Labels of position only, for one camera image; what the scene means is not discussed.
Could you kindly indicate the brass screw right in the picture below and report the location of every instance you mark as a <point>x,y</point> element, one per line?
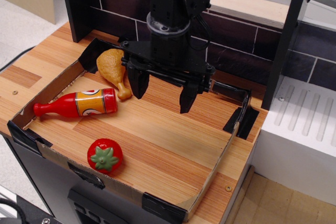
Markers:
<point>228,188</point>

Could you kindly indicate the cardboard fence with black tape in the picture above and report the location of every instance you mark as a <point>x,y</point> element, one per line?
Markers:
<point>175,166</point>

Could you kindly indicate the red toy strawberry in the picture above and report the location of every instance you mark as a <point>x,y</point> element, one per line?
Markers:
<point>105,155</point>

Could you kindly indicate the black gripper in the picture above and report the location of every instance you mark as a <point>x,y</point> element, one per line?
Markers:
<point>173,59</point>

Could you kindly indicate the toy chicken drumstick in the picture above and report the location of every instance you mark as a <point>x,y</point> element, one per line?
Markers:
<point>109,65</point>

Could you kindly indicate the white toy sink unit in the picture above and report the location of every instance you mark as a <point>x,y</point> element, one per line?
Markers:
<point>296,145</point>

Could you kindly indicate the red hot sauce bottle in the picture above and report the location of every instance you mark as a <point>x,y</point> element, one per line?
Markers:
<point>80,104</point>

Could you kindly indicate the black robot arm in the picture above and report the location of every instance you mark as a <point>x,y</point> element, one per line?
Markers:
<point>178,32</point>

